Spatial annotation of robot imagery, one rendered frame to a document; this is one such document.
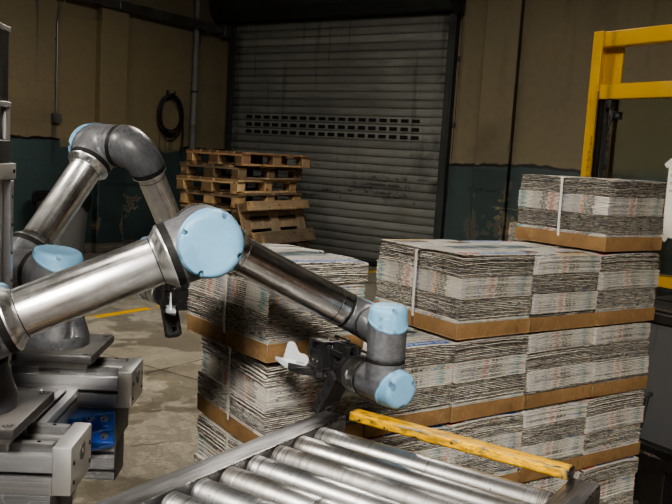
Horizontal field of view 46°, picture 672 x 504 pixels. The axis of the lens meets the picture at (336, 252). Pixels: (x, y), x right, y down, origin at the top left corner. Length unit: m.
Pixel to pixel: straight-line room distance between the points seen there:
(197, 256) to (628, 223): 1.64
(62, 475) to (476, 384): 1.20
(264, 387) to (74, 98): 8.07
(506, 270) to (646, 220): 0.63
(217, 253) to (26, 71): 8.10
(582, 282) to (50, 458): 1.63
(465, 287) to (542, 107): 6.95
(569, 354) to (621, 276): 0.31
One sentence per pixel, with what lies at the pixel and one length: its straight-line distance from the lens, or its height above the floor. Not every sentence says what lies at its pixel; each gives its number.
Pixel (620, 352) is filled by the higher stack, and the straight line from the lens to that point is 2.75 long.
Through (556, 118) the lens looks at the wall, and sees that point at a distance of 8.99.
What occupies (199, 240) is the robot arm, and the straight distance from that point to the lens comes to 1.35.
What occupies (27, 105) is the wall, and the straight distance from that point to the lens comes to 9.38.
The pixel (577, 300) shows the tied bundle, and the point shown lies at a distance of 2.52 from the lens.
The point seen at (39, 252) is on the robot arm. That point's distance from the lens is 2.00.
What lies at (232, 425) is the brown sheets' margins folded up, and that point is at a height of 0.63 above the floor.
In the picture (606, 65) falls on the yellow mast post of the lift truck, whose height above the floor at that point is 1.73.
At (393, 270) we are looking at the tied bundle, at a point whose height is 0.98.
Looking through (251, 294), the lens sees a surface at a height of 0.98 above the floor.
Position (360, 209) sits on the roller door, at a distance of 9.96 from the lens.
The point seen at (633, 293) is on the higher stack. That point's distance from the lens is 2.74.
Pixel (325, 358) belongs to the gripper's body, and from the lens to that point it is 1.67.
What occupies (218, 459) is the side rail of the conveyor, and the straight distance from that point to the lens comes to 1.38.
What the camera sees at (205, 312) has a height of 0.90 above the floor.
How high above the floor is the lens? 1.31
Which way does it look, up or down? 7 degrees down
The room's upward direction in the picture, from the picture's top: 3 degrees clockwise
